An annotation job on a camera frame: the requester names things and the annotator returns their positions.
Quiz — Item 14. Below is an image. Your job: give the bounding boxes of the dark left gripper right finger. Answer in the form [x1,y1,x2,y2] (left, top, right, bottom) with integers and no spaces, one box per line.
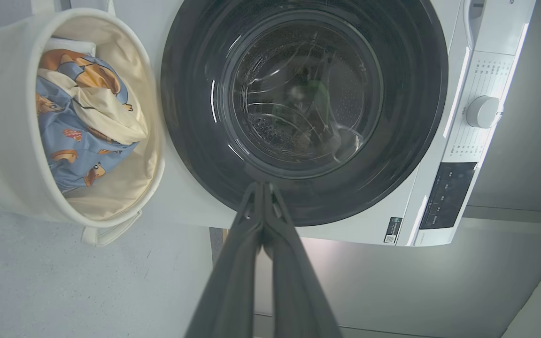
[262,183,344,338]

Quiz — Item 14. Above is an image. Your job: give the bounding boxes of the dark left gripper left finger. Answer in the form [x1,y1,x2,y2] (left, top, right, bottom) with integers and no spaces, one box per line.
[184,182,265,338]

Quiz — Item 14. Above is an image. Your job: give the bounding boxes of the black glass washing machine door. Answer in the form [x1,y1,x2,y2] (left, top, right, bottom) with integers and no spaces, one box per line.
[160,0,449,227]

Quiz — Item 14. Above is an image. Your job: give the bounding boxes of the blue bear-print clothes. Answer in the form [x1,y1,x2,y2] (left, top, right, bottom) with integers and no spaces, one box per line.
[36,48,149,194]

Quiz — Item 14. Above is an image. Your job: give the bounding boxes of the white front-load washing machine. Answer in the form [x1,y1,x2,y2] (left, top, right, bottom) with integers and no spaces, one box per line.
[111,0,537,247]

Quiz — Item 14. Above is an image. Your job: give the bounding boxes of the cream canvas laundry basket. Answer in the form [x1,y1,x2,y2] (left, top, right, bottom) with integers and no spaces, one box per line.
[0,0,166,247]

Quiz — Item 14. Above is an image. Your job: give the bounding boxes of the white cloth basket liner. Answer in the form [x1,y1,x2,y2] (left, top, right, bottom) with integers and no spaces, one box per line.
[45,37,97,58]

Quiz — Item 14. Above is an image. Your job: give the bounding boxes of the black barcode label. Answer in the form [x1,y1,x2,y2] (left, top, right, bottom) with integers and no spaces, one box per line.
[384,217,403,244]

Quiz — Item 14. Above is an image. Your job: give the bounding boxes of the black control display panel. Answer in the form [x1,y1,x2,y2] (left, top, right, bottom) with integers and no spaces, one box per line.
[419,162,478,230]

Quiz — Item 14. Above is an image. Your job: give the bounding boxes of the steel perforated drum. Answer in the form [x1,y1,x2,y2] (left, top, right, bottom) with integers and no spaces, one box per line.
[231,21,384,165]

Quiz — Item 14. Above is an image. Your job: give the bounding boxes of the silver round control knob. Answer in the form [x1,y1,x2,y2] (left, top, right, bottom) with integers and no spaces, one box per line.
[466,96,504,129]

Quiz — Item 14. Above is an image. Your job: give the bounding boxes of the white detergent drawer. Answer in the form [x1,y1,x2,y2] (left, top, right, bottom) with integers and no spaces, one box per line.
[462,0,537,54]

